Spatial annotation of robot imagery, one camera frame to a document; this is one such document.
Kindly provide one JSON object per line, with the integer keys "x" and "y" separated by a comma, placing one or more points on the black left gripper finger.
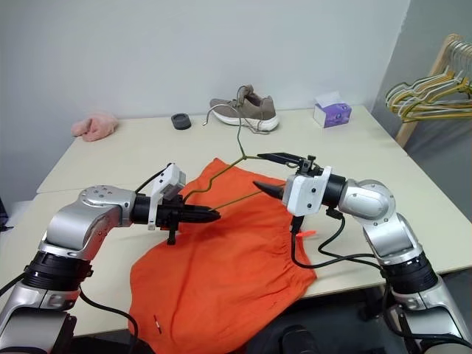
{"x": 199, "y": 210}
{"x": 201, "y": 218}

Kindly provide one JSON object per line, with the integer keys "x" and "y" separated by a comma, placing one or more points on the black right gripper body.
{"x": 308, "y": 167}

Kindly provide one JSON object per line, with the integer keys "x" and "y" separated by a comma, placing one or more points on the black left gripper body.
{"x": 169, "y": 215}

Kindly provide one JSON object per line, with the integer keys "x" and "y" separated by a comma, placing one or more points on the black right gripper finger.
{"x": 273, "y": 190}
{"x": 282, "y": 157}

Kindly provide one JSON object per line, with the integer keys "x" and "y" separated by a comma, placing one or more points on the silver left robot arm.
{"x": 92, "y": 217}

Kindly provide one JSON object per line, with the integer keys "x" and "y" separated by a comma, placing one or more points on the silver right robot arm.
{"x": 383, "y": 221}

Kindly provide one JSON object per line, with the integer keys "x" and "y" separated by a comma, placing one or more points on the orange shorts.
{"x": 221, "y": 280}

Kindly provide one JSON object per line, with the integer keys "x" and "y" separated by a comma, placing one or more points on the taupe sneaker with white sole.
{"x": 250, "y": 108}

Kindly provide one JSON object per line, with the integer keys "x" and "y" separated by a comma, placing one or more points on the purple and white tissue box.
{"x": 333, "y": 112}

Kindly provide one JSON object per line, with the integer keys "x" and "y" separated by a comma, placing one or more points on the black round cap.
{"x": 181, "y": 121}

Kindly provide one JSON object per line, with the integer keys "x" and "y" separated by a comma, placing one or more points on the pink fluffy cloth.
{"x": 96, "y": 125}

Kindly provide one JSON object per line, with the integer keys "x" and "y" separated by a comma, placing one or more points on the dark rounded shape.
{"x": 296, "y": 339}

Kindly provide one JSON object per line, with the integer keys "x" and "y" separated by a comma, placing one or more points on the dark object at table edge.
{"x": 4, "y": 214}

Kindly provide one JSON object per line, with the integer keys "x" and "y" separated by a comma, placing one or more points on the wooden clothes rack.
{"x": 439, "y": 66}

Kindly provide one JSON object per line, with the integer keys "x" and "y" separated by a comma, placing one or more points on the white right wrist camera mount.
{"x": 304, "y": 193}

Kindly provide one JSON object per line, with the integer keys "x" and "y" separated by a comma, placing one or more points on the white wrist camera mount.
{"x": 170, "y": 180}
{"x": 304, "y": 193}

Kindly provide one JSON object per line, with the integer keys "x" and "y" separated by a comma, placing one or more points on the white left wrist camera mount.
{"x": 170, "y": 180}

